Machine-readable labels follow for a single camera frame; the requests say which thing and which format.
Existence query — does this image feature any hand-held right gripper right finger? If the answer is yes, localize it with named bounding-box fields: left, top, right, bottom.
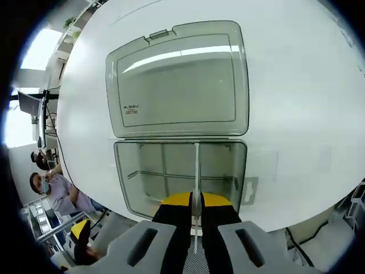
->
left=200, top=192, right=274, bottom=274

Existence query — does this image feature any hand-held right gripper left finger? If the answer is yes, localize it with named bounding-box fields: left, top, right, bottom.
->
left=106, top=191, right=193, bottom=274

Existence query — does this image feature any long clear plastic divider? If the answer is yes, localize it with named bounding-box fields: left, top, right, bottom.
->
left=127, top=170, right=239, bottom=183

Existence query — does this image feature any transparent grey guide fixture box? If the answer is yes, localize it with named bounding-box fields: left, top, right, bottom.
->
left=105, top=19, right=259, bottom=223

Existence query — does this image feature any metal storage shelf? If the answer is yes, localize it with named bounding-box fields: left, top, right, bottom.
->
left=21, top=199, right=75, bottom=249

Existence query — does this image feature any grey mesh chair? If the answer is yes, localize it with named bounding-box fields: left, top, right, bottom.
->
left=94, top=211, right=220, bottom=274

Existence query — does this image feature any black monitor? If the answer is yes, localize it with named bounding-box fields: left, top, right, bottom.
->
left=17, top=90, right=41, bottom=117

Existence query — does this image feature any black floor cable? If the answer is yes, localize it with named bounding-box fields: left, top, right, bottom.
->
left=285, top=227, right=319, bottom=268

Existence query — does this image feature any black desk cable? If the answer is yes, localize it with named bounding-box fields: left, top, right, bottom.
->
left=45, top=111, right=72, bottom=178

